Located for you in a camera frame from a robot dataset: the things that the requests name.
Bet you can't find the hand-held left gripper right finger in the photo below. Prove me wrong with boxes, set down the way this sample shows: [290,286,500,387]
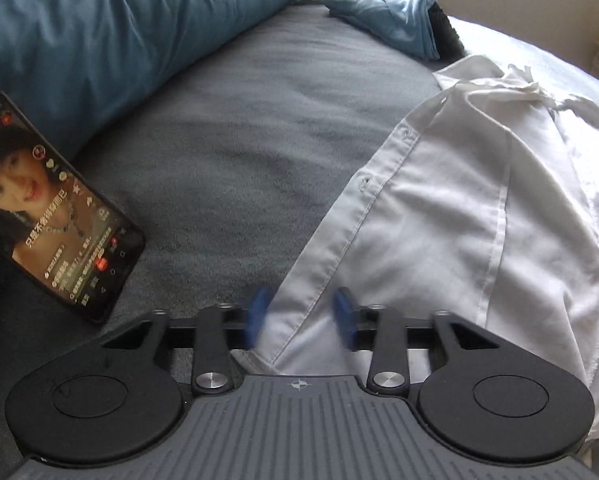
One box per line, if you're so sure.
[332,287,501,396]

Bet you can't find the blue pillow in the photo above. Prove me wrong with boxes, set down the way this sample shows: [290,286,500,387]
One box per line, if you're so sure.
[0,0,323,161]

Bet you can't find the light blue garment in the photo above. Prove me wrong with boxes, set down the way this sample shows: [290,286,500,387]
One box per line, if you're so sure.
[324,0,443,61]

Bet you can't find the black smartphone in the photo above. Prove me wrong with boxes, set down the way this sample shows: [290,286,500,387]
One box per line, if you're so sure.
[0,91,146,325]

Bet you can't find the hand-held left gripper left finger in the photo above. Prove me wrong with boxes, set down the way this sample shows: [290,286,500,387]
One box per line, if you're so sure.
[102,287,272,395]

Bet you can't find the white button shirt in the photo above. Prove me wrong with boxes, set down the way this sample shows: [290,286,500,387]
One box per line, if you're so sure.
[229,55,599,463]

